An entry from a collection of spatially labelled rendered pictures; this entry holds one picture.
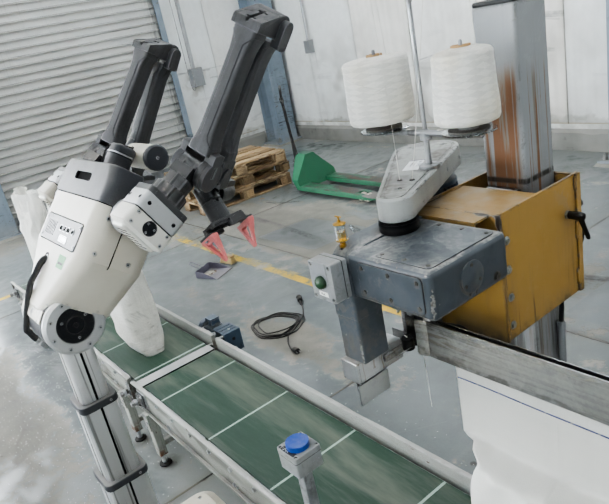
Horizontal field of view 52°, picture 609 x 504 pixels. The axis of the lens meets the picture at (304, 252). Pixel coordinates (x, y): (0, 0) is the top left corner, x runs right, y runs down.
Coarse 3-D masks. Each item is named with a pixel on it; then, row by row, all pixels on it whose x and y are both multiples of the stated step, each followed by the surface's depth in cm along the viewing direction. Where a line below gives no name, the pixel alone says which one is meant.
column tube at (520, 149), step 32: (480, 32) 142; (512, 32) 136; (544, 32) 142; (512, 64) 139; (544, 64) 144; (512, 96) 142; (544, 96) 146; (512, 128) 145; (544, 128) 148; (512, 160) 148; (544, 160) 150; (544, 320) 163; (544, 352) 166
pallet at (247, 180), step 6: (264, 162) 744; (282, 162) 732; (288, 162) 738; (252, 168) 730; (264, 168) 717; (270, 168) 764; (276, 168) 737; (282, 168) 733; (288, 168) 739; (252, 174) 708; (258, 174) 754; (270, 174) 732; (276, 174) 729; (240, 180) 707; (246, 180) 704; (252, 180) 709; (258, 180) 717; (240, 186) 705; (246, 186) 706; (186, 198) 710; (192, 198) 703
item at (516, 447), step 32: (480, 384) 137; (480, 416) 141; (512, 416) 132; (544, 416) 125; (576, 416) 119; (480, 448) 142; (512, 448) 136; (544, 448) 128; (576, 448) 121; (608, 448) 116; (480, 480) 137; (512, 480) 132; (544, 480) 129; (576, 480) 124; (608, 480) 118
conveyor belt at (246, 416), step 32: (160, 384) 286; (192, 384) 280; (224, 384) 275; (256, 384) 270; (192, 416) 256; (224, 416) 252; (256, 416) 248; (288, 416) 243; (320, 416) 239; (224, 448) 233; (256, 448) 229; (320, 448) 222; (352, 448) 218; (384, 448) 215; (288, 480) 210; (320, 480) 207; (352, 480) 204; (384, 480) 201; (416, 480) 198
